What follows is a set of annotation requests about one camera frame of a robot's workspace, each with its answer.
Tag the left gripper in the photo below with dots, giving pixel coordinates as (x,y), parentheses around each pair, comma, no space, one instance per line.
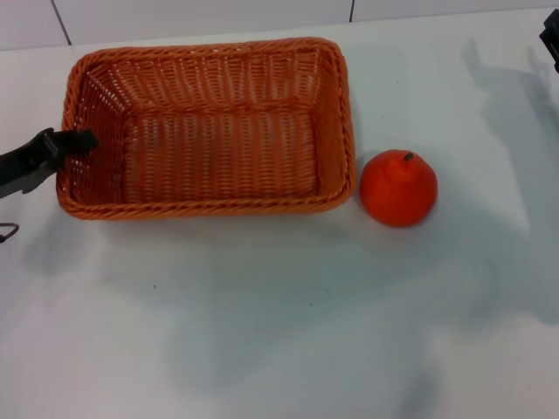
(22,163)

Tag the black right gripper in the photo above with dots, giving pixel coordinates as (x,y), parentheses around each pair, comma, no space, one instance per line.
(552,39)

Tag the orange woven plastic basket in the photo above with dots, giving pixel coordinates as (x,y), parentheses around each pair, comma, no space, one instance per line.
(218,157)

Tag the orange toy fruit with stem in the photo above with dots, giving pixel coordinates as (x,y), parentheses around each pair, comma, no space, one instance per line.
(395,196)

